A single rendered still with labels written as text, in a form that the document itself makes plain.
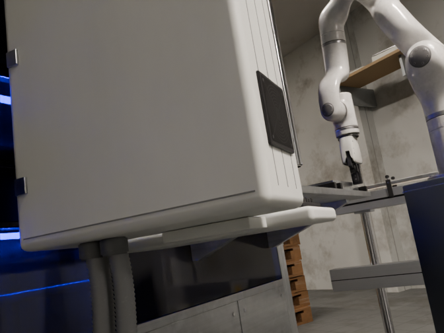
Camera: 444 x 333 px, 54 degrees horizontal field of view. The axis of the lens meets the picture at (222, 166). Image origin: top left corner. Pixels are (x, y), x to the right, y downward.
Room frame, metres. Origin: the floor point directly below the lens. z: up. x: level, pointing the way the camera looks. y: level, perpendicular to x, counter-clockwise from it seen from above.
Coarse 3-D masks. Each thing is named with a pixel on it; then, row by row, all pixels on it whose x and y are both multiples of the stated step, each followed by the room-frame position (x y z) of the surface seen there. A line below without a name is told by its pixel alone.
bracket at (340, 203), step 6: (324, 204) 1.63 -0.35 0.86; (330, 204) 1.62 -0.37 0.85; (336, 204) 1.61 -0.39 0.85; (342, 204) 1.60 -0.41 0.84; (294, 228) 1.71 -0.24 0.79; (300, 228) 1.69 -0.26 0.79; (306, 228) 1.70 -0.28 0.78; (270, 234) 1.76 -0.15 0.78; (276, 234) 1.75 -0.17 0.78; (282, 234) 1.73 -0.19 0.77; (288, 234) 1.72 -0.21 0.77; (294, 234) 1.71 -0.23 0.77; (270, 240) 1.76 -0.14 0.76; (276, 240) 1.75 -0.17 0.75; (282, 240) 1.74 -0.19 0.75; (270, 246) 1.77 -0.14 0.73
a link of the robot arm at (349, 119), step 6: (342, 96) 1.52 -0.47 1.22; (348, 96) 1.53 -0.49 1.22; (342, 102) 1.51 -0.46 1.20; (348, 102) 1.53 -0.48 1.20; (348, 108) 1.52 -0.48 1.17; (348, 114) 1.52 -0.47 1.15; (354, 114) 1.54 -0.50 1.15; (342, 120) 1.52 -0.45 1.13; (348, 120) 1.52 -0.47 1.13; (354, 120) 1.53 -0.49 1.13; (336, 126) 1.55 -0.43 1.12; (342, 126) 1.53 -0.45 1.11
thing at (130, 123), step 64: (64, 0) 0.74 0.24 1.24; (128, 0) 0.68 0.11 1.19; (192, 0) 0.63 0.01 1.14; (256, 0) 0.69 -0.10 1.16; (64, 64) 0.74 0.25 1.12; (128, 64) 0.68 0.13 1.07; (192, 64) 0.63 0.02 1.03; (256, 64) 0.64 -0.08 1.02; (64, 128) 0.75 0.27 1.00; (128, 128) 0.69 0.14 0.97; (192, 128) 0.64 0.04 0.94; (256, 128) 0.60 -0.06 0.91; (64, 192) 0.75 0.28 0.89; (128, 192) 0.70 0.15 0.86; (192, 192) 0.65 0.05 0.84; (256, 192) 0.61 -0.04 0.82
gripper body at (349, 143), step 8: (344, 136) 1.54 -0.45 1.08; (352, 136) 1.53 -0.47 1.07; (344, 144) 1.53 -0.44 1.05; (352, 144) 1.52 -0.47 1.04; (344, 152) 1.53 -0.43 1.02; (352, 152) 1.52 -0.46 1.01; (360, 152) 1.58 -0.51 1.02; (344, 160) 1.53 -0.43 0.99; (352, 160) 1.53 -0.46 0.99; (360, 160) 1.57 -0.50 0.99
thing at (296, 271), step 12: (288, 240) 4.17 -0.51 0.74; (288, 252) 4.17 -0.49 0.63; (300, 252) 4.22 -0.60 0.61; (288, 264) 4.09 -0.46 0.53; (300, 264) 4.17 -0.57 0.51; (300, 276) 4.18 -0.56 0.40; (300, 288) 4.17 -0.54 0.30; (300, 300) 4.15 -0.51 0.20; (300, 312) 4.17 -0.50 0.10; (300, 324) 4.09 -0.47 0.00
